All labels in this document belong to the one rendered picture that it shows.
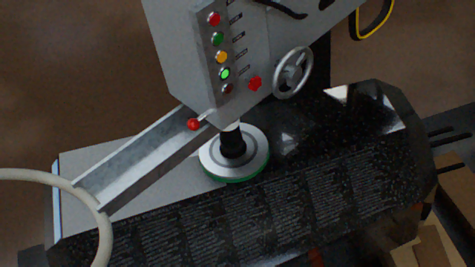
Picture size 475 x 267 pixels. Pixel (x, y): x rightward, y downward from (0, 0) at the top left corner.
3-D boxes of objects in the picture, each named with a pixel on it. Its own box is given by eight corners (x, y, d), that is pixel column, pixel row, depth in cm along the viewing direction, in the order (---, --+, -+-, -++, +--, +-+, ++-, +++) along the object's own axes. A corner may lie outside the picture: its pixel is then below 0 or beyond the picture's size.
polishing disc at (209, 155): (237, 190, 160) (237, 188, 159) (185, 157, 170) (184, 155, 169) (282, 144, 169) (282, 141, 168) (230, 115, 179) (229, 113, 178)
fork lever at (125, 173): (259, 50, 169) (257, 37, 166) (306, 78, 159) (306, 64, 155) (68, 187, 142) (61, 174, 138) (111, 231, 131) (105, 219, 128)
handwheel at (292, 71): (289, 64, 154) (286, 21, 143) (317, 80, 149) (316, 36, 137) (251, 94, 148) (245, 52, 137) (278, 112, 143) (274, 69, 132)
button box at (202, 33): (234, 87, 136) (216, -12, 114) (241, 91, 134) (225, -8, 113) (209, 105, 133) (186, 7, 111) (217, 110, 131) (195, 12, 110)
